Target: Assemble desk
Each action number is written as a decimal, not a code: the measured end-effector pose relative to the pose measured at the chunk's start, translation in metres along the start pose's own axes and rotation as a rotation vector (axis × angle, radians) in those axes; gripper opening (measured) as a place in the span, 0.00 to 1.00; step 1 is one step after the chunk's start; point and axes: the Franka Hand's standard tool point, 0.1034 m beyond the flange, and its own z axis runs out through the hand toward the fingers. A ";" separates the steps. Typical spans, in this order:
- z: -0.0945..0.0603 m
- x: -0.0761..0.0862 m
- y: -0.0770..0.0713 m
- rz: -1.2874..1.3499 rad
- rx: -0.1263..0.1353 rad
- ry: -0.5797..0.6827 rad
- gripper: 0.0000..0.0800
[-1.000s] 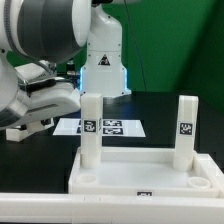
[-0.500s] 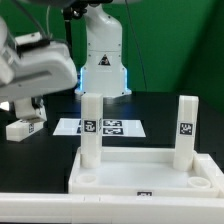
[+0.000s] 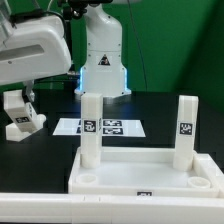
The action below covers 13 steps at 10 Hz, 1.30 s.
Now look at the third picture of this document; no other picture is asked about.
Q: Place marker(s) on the white front fence bar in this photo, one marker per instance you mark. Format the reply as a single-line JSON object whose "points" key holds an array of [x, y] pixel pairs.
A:
{"points": [[90, 209]]}

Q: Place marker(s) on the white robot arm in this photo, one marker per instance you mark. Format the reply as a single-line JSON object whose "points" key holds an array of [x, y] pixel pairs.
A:
{"points": [[103, 71]]}

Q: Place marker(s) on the white tag sheet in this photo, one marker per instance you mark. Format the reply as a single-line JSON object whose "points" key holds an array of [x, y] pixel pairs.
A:
{"points": [[111, 127]]}

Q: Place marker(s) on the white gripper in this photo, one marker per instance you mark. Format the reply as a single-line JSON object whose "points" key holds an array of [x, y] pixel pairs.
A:
{"points": [[33, 49]]}

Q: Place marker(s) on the white desk top panel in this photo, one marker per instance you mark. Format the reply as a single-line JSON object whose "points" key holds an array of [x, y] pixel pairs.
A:
{"points": [[128, 171]]}

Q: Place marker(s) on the black camera pole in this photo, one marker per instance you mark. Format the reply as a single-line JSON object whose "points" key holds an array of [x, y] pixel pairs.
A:
{"points": [[71, 20]]}

